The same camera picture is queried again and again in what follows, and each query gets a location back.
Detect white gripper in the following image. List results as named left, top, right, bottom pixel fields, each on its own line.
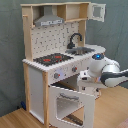
left=77, top=70, right=105, bottom=88

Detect white oven door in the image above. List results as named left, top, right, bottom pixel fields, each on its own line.
left=49, top=86, right=95, bottom=128

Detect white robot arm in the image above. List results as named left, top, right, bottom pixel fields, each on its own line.
left=77, top=54, right=128, bottom=88

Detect wooden toy kitchen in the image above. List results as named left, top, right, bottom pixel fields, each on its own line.
left=22, top=2, right=105, bottom=128

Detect right red oven knob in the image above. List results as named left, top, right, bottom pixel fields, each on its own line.
left=71, top=66, right=78, bottom=73

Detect red oven knob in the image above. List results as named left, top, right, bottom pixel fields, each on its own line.
left=71, top=66, right=78, bottom=73
left=54, top=73, right=60, bottom=79

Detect left red oven knob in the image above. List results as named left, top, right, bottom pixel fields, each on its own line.
left=54, top=73, right=60, bottom=79

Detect grey toy sink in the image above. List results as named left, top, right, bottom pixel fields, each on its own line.
left=65, top=47, right=95, bottom=55

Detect black toy faucet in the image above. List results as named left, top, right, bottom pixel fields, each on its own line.
left=67, top=33, right=82, bottom=49

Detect black stovetop red burners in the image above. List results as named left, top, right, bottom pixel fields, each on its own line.
left=34, top=53, right=71, bottom=66

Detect grey range hood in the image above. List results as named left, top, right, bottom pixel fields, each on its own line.
left=35, top=5, right=64, bottom=27

